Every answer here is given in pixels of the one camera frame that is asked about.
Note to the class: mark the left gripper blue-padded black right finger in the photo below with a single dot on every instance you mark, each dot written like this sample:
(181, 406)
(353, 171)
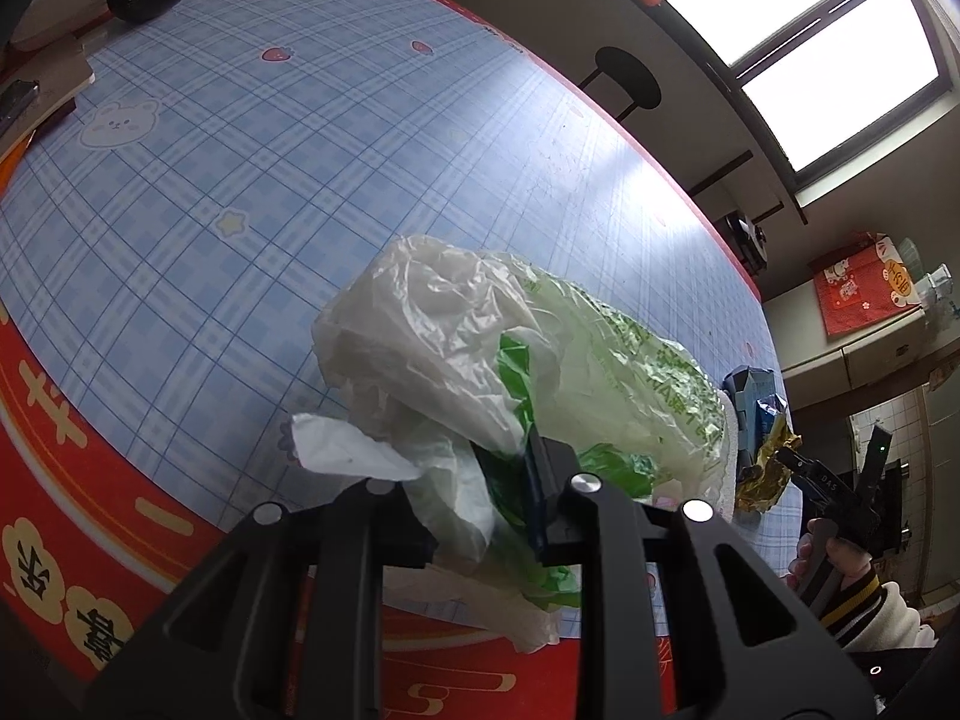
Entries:
(742, 644)

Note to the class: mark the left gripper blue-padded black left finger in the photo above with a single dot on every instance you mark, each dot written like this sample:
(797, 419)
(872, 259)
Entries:
(282, 619)

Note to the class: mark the blue carton box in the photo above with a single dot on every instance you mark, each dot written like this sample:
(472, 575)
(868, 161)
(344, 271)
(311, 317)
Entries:
(753, 393)

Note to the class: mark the white green plastic bag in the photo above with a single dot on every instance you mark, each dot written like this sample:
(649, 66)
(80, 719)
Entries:
(449, 361)

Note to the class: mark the striped white sleeve forearm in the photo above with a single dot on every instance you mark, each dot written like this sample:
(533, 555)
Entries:
(869, 616)

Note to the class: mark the gold foil wrapper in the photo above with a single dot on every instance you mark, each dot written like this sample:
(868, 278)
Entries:
(761, 485)

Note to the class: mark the cream refrigerator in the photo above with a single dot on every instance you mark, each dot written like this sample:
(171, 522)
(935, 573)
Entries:
(816, 369)

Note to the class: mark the red hanging cloth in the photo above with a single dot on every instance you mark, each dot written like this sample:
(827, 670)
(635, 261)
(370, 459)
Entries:
(863, 285)

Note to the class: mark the electric pressure cooker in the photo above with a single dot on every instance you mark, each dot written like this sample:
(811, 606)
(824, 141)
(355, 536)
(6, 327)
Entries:
(747, 241)

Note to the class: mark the blue plaid tablecloth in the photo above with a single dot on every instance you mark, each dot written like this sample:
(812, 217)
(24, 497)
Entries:
(166, 249)

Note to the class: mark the window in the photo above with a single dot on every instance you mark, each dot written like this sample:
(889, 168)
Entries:
(825, 88)

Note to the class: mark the black round stool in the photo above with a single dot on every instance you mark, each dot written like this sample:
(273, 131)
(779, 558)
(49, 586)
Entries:
(635, 79)

